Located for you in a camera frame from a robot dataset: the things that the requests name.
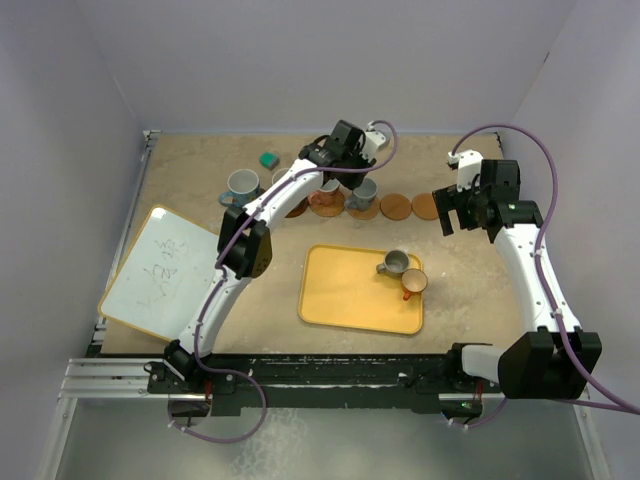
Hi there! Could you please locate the pink printed mug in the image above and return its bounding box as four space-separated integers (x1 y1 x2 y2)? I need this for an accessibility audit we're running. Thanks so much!
308 179 340 206

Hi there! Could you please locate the blue mug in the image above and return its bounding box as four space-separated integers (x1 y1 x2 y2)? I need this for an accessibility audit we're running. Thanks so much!
272 168 290 187
218 169 262 207
345 178 378 212

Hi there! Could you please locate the woven rattan coaster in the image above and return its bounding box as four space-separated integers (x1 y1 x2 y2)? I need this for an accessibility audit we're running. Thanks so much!
308 191 345 218
347 197 380 220

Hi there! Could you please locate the light wooden coaster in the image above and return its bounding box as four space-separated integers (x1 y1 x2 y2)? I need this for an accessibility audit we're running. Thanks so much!
411 192 439 221
380 193 412 221

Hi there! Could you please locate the dark wooden saucer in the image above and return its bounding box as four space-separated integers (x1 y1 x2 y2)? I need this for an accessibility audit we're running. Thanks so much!
286 199 309 218

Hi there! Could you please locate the orange copper mug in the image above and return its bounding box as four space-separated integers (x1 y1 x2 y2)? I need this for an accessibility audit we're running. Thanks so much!
401 268 428 301

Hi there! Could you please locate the small grey cup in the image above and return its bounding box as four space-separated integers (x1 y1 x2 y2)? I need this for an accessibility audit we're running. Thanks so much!
376 250 410 278

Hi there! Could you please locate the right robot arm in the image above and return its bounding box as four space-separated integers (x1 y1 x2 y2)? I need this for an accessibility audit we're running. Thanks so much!
433 150 602 400

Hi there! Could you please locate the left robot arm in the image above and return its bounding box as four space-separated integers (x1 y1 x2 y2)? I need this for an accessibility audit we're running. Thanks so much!
164 120 389 392

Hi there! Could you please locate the green whiteboard eraser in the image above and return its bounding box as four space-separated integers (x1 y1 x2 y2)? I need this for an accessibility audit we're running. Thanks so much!
259 152 280 170

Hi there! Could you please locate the yellow tray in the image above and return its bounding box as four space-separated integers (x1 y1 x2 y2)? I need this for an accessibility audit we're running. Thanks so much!
298 244 423 335

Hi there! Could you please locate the yellow framed whiteboard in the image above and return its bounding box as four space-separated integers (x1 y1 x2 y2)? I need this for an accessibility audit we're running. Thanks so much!
98 205 218 340

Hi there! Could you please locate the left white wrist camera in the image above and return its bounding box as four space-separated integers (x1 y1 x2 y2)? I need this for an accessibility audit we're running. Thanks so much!
361 122 389 159

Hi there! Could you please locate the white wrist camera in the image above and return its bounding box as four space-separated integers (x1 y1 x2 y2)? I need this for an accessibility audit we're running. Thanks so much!
447 150 484 192
361 122 389 159

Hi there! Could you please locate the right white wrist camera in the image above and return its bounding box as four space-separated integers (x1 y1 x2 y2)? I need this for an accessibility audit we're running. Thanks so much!
447 150 484 192

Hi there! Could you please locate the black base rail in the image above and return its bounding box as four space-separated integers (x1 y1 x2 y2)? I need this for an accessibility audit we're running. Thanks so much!
144 349 499 417

